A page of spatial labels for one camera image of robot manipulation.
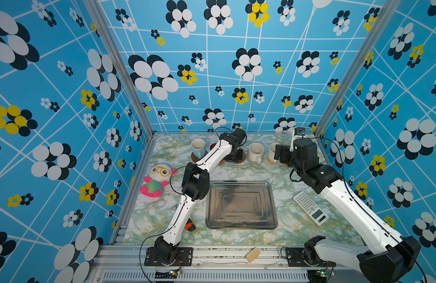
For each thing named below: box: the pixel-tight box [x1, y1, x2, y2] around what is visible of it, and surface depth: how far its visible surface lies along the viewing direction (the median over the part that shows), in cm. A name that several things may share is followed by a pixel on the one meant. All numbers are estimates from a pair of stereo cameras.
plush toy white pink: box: [140, 163, 177, 198], surface depth 94 cm
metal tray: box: [205, 180, 279, 230], surface depth 91 cm
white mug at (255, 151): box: [248, 142, 265, 164], surface depth 101 cm
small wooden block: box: [246, 247, 261, 263], surface depth 75 cm
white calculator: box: [292, 191, 330, 227], surface depth 87 cm
